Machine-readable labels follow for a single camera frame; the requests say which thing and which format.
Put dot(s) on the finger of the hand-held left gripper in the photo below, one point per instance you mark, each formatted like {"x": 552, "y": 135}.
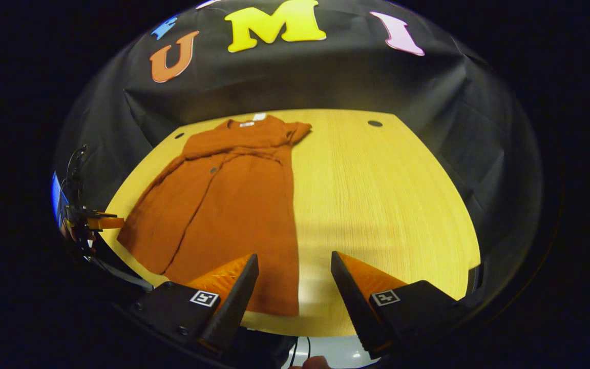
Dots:
{"x": 92, "y": 212}
{"x": 105, "y": 223}

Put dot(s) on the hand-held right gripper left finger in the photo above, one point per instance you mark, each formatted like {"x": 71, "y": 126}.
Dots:
{"x": 231, "y": 307}

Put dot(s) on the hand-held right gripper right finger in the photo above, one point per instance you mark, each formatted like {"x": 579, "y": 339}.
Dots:
{"x": 359, "y": 312}

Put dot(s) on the rust orange buttoned garment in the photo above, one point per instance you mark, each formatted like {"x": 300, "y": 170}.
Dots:
{"x": 223, "y": 205}

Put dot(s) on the white paper hang tag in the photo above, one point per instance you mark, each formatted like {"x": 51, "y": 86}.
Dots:
{"x": 259, "y": 117}

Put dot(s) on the black backdrop cloth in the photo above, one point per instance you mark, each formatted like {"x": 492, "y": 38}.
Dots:
{"x": 325, "y": 82}

